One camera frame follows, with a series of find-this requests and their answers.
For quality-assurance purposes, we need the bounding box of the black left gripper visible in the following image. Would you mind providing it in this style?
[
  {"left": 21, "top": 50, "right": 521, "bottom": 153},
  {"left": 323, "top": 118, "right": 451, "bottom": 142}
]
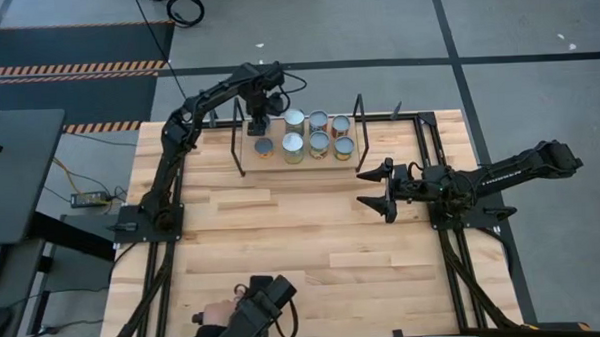
[{"left": 244, "top": 83, "right": 286, "bottom": 137}]

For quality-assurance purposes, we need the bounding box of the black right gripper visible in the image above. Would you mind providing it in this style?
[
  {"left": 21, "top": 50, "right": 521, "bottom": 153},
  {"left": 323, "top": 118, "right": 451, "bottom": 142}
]
[{"left": 355, "top": 156, "right": 438, "bottom": 226}]

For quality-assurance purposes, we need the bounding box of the can with orange side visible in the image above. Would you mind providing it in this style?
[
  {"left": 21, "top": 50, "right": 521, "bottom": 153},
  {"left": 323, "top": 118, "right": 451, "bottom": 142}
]
[{"left": 253, "top": 136, "right": 277, "bottom": 160}]

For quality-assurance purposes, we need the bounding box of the green can with orange oval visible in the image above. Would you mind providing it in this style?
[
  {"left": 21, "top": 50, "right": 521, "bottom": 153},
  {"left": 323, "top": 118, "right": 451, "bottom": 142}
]
[{"left": 333, "top": 135, "right": 357, "bottom": 162}]

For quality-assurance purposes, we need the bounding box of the white mixed fruit can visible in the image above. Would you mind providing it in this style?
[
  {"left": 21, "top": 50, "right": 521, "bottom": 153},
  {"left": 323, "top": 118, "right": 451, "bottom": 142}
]
[{"left": 308, "top": 109, "right": 331, "bottom": 134}]

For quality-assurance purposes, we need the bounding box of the short orange pink can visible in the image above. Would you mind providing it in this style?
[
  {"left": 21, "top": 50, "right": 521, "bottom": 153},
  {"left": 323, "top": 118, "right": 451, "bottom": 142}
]
[{"left": 308, "top": 130, "right": 332, "bottom": 161}]

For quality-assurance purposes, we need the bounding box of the short light blue can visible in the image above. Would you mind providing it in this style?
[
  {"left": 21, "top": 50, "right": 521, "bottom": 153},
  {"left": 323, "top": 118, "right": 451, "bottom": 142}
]
[{"left": 330, "top": 114, "right": 353, "bottom": 139}]

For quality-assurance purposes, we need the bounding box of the peas can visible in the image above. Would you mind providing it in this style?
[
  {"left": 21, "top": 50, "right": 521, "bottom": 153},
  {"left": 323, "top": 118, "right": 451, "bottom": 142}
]
[{"left": 283, "top": 107, "right": 307, "bottom": 138}]

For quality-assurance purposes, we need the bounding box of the carrots can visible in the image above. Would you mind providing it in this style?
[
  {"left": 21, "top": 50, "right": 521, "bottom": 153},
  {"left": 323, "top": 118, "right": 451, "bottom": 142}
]
[{"left": 281, "top": 131, "right": 307, "bottom": 166}]

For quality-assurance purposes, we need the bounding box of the black power adapter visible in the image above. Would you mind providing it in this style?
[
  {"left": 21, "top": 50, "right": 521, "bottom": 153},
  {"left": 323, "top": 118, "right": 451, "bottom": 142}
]
[{"left": 70, "top": 190, "right": 110, "bottom": 208}]

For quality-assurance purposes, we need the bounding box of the person's hand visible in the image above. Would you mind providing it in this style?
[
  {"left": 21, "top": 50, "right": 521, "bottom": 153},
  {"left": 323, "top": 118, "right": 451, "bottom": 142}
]
[{"left": 199, "top": 296, "right": 242, "bottom": 329}]

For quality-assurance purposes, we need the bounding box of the black mat with orange stripes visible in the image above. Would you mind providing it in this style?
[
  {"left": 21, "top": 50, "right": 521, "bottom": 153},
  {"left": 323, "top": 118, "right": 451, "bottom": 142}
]
[{"left": 0, "top": 20, "right": 180, "bottom": 138}]

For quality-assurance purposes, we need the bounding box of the grey desk top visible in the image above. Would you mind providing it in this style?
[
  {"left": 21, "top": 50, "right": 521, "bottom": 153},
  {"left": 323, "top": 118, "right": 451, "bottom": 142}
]
[{"left": 0, "top": 107, "right": 71, "bottom": 245}]

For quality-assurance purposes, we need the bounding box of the wooden shelf with black frame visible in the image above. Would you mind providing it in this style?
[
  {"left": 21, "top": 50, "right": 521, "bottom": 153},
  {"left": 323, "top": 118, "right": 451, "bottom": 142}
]
[{"left": 229, "top": 92, "right": 372, "bottom": 179}]

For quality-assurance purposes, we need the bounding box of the black aluminium table frame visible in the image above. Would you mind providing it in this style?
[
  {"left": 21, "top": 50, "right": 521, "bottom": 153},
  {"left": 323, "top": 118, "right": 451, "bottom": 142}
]
[{"left": 97, "top": 108, "right": 530, "bottom": 337}]

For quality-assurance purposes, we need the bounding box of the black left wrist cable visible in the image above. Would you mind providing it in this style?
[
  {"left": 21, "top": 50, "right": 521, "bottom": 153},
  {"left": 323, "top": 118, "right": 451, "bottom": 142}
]
[{"left": 276, "top": 69, "right": 310, "bottom": 98}]

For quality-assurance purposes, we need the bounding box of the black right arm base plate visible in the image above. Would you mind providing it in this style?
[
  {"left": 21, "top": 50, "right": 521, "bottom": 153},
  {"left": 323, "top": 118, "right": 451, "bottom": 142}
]
[{"left": 425, "top": 188, "right": 518, "bottom": 231}]

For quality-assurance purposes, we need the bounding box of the long black floor cable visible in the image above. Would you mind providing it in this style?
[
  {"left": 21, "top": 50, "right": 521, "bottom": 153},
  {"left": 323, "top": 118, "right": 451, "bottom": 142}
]
[{"left": 132, "top": 0, "right": 200, "bottom": 121}]

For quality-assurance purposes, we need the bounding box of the coiled black cable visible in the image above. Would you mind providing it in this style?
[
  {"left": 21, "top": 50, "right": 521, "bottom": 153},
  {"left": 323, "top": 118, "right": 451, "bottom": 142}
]
[{"left": 166, "top": 0, "right": 207, "bottom": 29}]

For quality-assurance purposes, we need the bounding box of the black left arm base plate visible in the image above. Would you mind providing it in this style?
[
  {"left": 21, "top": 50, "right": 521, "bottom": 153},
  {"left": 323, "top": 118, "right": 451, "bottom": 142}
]
[{"left": 111, "top": 202, "right": 186, "bottom": 245}]

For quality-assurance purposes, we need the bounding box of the black desk frame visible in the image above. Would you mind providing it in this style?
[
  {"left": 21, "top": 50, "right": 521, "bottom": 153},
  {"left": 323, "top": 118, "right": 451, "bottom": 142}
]
[{"left": 28, "top": 209, "right": 117, "bottom": 264}]

